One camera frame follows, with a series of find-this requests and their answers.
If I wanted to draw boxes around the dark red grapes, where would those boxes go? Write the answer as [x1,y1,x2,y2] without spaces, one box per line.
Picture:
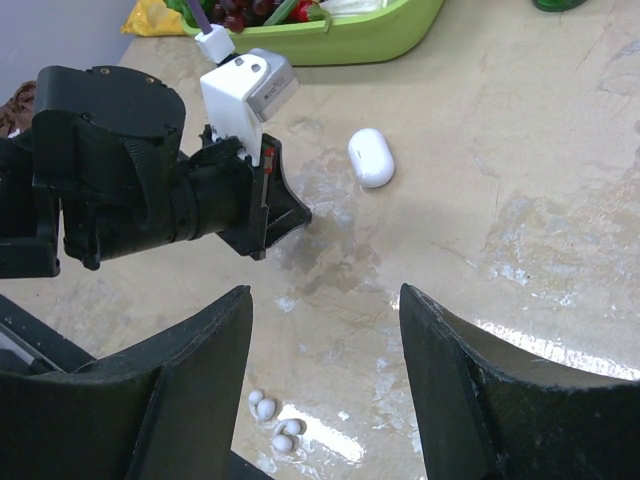
[205,0,280,33]

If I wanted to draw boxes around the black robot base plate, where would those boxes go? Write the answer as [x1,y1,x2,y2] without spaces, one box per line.
[1,296,95,372]

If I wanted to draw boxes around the green glass bottle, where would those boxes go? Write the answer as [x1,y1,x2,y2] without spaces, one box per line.
[531,0,586,13]

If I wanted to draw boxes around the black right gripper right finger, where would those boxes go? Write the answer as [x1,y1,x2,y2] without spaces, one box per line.
[399,284,639,479]

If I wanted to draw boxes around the white earbud charging case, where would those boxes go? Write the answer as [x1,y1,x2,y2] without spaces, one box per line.
[347,128,395,189]

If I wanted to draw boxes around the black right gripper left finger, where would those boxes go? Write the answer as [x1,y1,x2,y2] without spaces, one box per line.
[1,286,253,479]

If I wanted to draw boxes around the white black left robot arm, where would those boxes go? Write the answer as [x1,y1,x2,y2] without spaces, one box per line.
[1,66,312,279]

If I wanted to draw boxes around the yellow Lays chips bag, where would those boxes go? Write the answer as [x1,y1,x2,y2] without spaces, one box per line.
[120,0,185,37]

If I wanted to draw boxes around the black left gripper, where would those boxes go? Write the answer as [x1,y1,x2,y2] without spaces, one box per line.
[177,124,312,260]

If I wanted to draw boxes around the green plastic basket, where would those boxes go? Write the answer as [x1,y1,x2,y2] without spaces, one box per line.
[182,0,446,67]

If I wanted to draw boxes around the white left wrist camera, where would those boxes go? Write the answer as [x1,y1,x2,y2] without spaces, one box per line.
[200,48,299,167]

